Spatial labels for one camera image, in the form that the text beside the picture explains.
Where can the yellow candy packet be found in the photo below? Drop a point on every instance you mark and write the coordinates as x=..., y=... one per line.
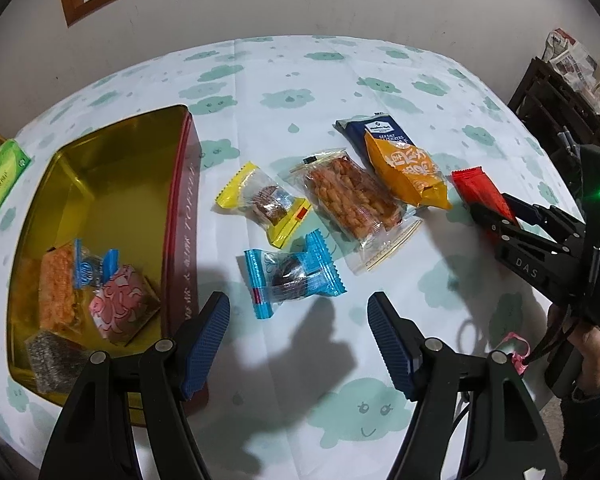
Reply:
x=260, y=200

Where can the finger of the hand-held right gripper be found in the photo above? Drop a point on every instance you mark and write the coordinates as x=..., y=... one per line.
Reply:
x=535, y=215
x=505, y=235

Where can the navy cracker packet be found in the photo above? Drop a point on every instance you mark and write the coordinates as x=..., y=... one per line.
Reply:
x=360, y=127

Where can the green tissue pack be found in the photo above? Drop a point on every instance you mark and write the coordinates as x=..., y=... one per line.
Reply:
x=2, y=177

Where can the pile of newspapers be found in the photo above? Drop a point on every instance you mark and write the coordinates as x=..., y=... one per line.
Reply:
x=572, y=57

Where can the orange snack packet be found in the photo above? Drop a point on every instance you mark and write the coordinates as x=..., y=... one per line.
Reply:
x=410, y=170

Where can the person's right forearm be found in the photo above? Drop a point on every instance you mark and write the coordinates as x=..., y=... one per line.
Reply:
x=595, y=430

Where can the clear dough twist packet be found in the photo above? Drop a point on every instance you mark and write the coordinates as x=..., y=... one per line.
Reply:
x=350, y=200

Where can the pink patterned snack packet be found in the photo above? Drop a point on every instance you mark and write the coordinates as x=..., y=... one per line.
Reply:
x=122, y=302

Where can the red tin box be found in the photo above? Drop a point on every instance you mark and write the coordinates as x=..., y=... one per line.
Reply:
x=180, y=200

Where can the large fried dough twist packet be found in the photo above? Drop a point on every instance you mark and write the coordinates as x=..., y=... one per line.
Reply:
x=57, y=285

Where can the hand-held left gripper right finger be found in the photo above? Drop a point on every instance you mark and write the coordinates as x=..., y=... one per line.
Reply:
x=390, y=340

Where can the dark wooden shelf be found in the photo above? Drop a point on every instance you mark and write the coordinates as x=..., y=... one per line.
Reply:
x=545, y=95

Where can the blue chocolate candy packet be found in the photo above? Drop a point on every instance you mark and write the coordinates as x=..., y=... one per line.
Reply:
x=290, y=275

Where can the red snack packet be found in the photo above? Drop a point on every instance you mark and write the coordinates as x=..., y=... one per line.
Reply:
x=480, y=187

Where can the person's right hand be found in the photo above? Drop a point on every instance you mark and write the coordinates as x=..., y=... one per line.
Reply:
x=595, y=355

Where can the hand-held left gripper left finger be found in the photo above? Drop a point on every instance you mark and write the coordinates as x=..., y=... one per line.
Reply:
x=205, y=340

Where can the dark sesame bar packet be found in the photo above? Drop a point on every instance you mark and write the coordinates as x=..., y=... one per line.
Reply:
x=55, y=360

